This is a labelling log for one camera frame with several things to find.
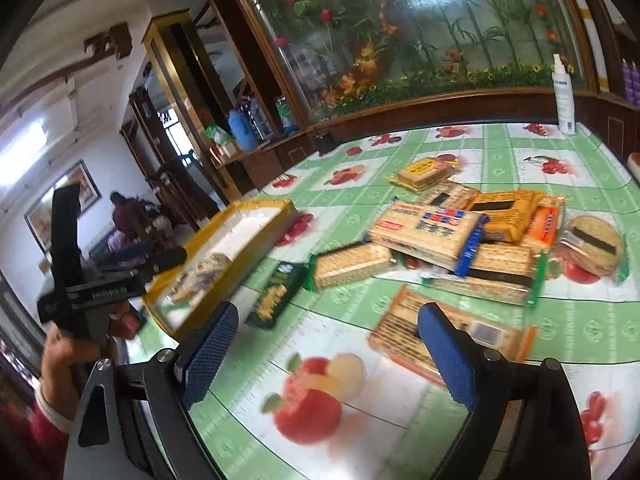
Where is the orange-edged cracker pack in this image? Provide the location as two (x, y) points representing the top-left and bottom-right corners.
(368, 285), (536, 387)

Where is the round cracker clear pack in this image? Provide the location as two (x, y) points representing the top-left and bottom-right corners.
(156, 254), (231, 310)

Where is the green-edged soda cracker pack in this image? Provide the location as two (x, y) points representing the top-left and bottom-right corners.
(421, 244), (548, 307)

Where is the blue-end long cracker pack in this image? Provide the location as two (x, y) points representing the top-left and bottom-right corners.
(368, 200), (489, 278)

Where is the dark green cracker packet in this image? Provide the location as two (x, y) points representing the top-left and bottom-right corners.
(245, 261), (307, 330)

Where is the orange yellow snack bag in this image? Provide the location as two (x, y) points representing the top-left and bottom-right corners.
(466, 188), (546, 244)

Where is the green-end small cracker pack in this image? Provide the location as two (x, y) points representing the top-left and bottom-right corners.
(303, 242), (396, 292)

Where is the small round biscuit pack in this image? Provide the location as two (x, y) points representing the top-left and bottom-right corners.
(555, 214), (629, 285)

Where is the yellow square biscuit pack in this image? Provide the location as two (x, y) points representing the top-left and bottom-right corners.
(387, 157), (458, 192)

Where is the person's left hand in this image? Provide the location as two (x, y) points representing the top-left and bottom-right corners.
(40, 324), (103, 420)

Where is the framed landscape painting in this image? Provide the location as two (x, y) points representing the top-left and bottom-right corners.
(24, 159), (102, 254)

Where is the seated person in red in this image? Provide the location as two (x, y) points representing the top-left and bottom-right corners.
(110, 192), (149, 240)

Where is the yellow rimmed white tray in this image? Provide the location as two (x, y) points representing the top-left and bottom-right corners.
(142, 198), (299, 341)

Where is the green fruit pattern tablecloth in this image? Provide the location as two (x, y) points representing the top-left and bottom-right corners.
(124, 121), (640, 480)

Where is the blue thermos flask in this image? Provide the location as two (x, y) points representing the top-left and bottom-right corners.
(228, 108), (258, 152)

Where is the black small cup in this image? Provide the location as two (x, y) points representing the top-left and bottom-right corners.
(314, 132), (340, 156)

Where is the white spray bottle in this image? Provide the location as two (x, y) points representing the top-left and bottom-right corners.
(552, 53), (576, 136)

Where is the purple bottles pair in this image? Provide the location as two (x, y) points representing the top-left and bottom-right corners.
(622, 60), (640, 106)

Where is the glass flower display panel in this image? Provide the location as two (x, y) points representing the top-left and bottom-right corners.
(236, 0), (597, 126)

